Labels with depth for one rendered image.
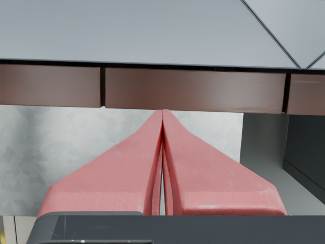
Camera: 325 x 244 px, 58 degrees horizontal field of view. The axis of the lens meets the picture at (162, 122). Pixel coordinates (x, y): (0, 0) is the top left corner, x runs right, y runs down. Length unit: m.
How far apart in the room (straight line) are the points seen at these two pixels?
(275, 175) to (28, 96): 1.08
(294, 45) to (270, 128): 0.95
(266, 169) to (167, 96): 0.99
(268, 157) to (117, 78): 1.00
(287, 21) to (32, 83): 0.24
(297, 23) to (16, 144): 0.41
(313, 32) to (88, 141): 0.33
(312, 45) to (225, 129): 0.22
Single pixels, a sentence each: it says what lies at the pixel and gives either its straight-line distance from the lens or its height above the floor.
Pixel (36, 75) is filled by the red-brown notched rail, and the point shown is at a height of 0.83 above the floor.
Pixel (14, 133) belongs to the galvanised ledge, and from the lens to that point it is 0.50.
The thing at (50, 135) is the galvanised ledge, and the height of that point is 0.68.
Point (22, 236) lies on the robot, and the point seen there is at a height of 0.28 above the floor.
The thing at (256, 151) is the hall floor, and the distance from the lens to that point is 1.21.
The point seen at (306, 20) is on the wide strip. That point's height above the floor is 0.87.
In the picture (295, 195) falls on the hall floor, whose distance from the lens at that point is 1.33.
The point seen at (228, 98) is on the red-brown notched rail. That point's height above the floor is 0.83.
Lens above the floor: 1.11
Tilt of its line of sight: 80 degrees down
